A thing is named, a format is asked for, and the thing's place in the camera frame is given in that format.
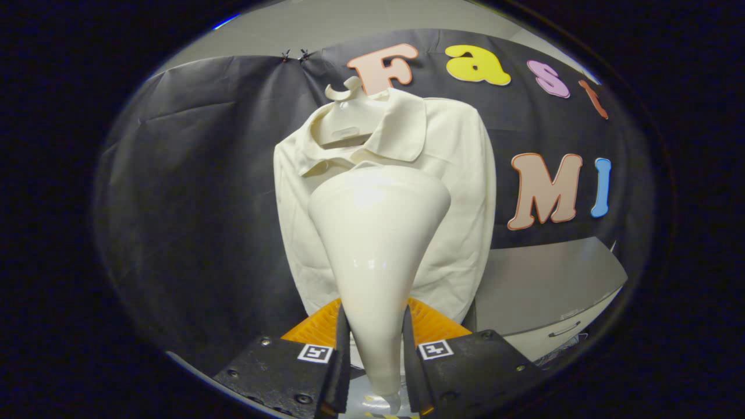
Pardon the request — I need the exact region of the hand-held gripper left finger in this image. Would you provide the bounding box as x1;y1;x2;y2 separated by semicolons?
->
212;297;352;419

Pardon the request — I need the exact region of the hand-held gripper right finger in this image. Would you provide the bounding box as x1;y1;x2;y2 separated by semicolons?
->
402;297;545;416

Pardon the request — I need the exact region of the white garment steamer head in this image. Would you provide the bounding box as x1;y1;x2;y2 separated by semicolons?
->
307;167;452;415

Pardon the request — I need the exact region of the cream button shirt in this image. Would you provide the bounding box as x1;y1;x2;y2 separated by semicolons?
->
273;88;497;325

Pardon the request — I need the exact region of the cream clothes hanger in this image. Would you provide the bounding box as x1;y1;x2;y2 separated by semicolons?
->
324;76;391;146

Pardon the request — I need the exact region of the grey and white cabinet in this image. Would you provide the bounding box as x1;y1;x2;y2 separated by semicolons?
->
466;236;629;364

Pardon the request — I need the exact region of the black backdrop cloth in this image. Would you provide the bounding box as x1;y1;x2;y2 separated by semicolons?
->
93;29;655;373

